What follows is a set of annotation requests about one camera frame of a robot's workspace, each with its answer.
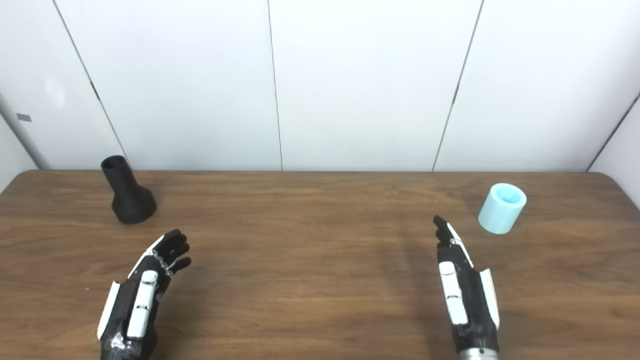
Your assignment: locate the black funnel-shaped nozzle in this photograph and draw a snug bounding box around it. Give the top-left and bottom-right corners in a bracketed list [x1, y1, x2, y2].
[100, 155, 158, 225]

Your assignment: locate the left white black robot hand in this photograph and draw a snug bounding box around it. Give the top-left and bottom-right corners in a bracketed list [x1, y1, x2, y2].
[96, 229, 192, 360]

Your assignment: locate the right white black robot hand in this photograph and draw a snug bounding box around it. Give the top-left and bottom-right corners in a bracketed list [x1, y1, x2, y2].
[433, 215, 501, 351]

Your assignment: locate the light-blue short hose tube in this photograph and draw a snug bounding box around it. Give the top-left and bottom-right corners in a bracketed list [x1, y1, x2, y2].
[478, 183, 528, 235]

